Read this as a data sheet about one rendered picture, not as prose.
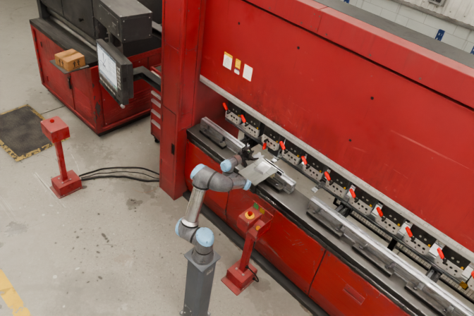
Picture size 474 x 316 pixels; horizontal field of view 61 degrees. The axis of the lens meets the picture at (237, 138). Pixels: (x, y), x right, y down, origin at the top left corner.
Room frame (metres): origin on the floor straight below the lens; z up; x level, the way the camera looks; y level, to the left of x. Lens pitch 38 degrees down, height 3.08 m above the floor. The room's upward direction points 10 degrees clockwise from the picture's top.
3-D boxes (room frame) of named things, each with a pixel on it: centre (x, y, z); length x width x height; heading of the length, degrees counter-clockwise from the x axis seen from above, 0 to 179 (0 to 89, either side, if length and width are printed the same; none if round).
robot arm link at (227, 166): (2.10, 0.03, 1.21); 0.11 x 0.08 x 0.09; 141
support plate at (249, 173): (2.31, -0.20, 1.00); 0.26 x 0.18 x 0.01; 141
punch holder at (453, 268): (1.56, -1.37, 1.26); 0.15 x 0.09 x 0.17; 51
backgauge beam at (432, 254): (2.40, -0.79, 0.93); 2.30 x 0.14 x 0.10; 51
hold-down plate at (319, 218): (2.00, -0.73, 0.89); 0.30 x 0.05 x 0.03; 51
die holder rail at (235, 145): (2.77, 0.13, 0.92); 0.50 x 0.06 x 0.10; 51
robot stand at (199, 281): (1.63, 0.10, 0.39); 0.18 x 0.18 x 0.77; 52
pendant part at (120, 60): (2.73, 1.03, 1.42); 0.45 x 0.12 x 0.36; 44
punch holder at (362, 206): (1.93, -0.90, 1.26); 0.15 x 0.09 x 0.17; 51
